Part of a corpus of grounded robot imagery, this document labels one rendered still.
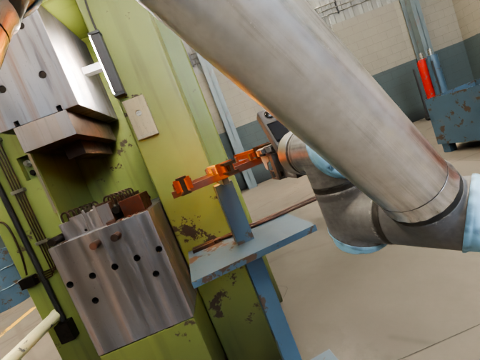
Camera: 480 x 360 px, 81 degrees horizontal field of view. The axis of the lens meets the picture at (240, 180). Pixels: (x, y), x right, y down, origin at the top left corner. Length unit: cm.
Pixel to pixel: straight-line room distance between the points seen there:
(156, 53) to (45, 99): 45
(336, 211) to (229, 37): 33
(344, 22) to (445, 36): 268
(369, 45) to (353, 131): 819
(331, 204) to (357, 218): 4
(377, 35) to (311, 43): 839
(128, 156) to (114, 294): 75
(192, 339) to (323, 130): 109
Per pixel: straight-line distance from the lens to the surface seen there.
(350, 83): 25
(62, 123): 124
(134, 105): 128
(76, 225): 124
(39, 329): 145
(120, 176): 166
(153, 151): 126
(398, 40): 887
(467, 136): 419
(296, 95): 24
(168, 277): 114
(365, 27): 854
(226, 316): 143
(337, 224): 48
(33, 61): 132
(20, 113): 131
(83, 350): 161
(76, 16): 165
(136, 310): 122
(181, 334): 124
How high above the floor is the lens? 100
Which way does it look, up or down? 6 degrees down
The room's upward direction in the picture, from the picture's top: 21 degrees counter-clockwise
